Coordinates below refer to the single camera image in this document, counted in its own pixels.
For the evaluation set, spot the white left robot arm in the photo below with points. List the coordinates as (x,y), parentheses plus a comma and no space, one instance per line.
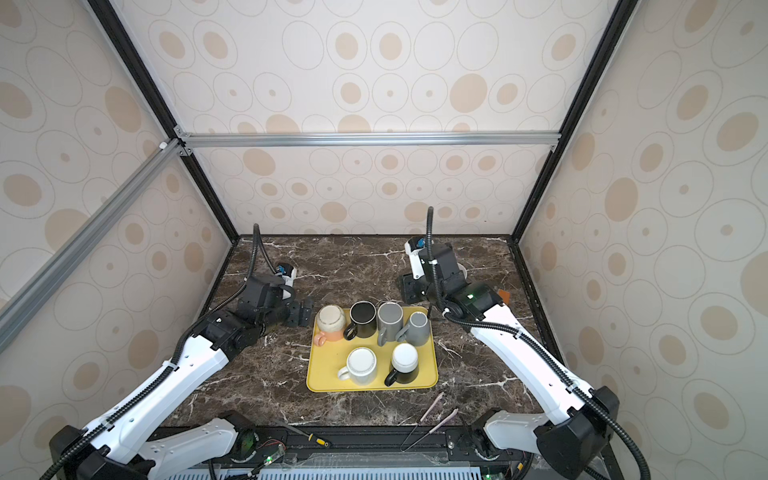
(118,444)

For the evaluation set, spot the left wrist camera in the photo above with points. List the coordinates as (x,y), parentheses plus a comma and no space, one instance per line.
(288,273)

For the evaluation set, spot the left aluminium frame bar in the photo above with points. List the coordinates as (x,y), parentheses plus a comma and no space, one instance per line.
(38,290)

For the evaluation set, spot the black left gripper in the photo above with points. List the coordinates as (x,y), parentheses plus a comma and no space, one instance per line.
(298,317)

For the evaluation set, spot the white mug front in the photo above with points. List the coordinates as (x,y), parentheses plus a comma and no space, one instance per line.
(360,367)

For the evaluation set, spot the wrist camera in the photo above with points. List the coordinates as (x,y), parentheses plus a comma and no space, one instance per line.
(288,273)
(415,248)

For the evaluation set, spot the black mug white bottom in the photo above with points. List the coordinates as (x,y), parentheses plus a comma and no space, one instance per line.
(404,365)

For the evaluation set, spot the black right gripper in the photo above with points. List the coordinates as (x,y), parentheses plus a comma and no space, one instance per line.
(407,289)

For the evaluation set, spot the yellow plastic tray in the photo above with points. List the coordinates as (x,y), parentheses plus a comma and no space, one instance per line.
(326,361)

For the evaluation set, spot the horizontal aluminium frame bar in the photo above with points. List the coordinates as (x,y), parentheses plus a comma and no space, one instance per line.
(372,139)

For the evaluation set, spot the tall grey mug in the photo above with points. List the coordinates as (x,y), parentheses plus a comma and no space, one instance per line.
(390,320)

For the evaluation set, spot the pink cream mug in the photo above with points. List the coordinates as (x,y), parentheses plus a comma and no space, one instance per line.
(331,323)

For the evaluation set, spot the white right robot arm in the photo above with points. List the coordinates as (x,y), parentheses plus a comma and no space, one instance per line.
(577,422)

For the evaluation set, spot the yellow black screwdriver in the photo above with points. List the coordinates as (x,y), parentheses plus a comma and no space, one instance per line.
(311,437)

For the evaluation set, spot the pink tweezers left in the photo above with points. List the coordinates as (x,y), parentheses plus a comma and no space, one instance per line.
(422,419)

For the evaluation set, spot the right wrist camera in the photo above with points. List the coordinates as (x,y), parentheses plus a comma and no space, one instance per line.
(415,248)

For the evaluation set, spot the grey mug lying back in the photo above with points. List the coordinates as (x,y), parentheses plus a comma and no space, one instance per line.
(416,331)

